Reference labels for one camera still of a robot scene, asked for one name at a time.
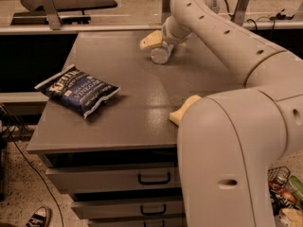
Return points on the top grey drawer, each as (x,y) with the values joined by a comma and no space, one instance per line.
(94,179)

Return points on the metal bracket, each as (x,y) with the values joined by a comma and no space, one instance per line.
(239,13)
(52,16)
(165,10)

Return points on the green bottle in basket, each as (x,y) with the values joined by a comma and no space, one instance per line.
(295,187)

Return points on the clear plastic water bottle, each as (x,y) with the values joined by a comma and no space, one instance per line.
(161,54)

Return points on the grey drawer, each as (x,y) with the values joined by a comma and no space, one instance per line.
(94,179)
(129,208)
(162,222)

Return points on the black wire basket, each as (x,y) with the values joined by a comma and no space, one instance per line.
(279,175)

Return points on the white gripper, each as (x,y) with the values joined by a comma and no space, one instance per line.
(167,32)

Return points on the right metal bracket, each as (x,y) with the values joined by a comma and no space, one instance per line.
(239,13)

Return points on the blue chip bag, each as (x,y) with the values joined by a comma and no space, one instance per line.
(77,90)

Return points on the bottom grey drawer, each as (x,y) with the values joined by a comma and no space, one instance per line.
(162,222)

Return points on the yellow sponge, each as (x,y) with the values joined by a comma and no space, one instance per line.
(176,116)

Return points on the middle metal bracket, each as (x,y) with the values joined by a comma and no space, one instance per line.
(165,10)

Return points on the grey drawer cabinet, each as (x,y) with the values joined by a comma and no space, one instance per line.
(133,127)

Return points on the black and white sneaker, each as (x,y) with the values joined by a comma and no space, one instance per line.
(40,218)

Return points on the left metal bracket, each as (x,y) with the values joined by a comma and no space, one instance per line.
(52,16)

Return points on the middle grey drawer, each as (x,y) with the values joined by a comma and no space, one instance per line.
(129,208)

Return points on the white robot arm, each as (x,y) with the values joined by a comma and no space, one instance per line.
(227,141)

